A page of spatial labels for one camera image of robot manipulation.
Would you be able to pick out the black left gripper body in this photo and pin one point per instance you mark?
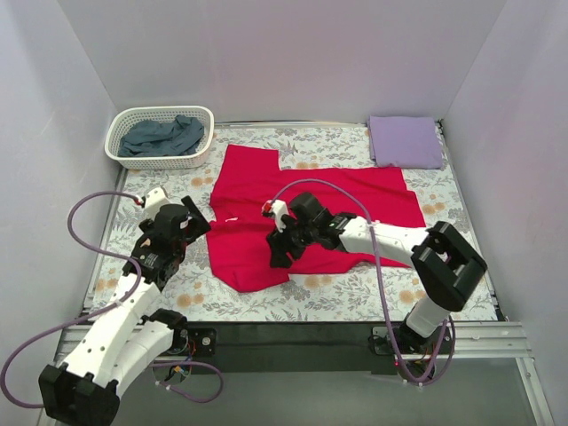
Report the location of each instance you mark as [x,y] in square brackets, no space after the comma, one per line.
[193,220]

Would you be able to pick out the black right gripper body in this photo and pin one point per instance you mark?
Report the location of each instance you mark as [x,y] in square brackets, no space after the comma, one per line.
[284,245]

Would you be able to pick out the red t shirt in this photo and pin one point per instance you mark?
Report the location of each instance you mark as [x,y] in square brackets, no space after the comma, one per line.
[239,254]

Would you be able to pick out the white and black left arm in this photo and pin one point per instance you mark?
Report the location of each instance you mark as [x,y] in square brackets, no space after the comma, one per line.
[85,388]

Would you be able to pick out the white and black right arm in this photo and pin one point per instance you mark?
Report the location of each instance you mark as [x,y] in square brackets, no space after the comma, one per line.
[447,265]

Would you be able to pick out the crumpled grey-blue t shirt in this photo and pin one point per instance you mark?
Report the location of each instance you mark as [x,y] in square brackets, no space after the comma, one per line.
[150,138]

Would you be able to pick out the white perforated plastic basket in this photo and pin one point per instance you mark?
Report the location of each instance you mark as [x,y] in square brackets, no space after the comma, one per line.
[126,119]

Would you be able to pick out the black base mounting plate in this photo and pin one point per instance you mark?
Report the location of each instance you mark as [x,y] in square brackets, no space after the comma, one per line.
[279,347]

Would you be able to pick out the folded purple t shirt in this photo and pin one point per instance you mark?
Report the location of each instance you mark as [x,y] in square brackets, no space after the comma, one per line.
[404,142]

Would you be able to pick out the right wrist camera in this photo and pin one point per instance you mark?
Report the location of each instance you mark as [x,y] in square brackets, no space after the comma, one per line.
[276,210]

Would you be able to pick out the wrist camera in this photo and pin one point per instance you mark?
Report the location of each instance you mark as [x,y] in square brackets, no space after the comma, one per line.
[276,210]
[153,201]

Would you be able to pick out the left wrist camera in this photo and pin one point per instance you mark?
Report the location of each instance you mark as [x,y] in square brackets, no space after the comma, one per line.
[153,201]

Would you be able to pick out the aluminium frame rail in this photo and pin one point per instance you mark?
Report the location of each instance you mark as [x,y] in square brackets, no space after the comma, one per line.
[491,340]

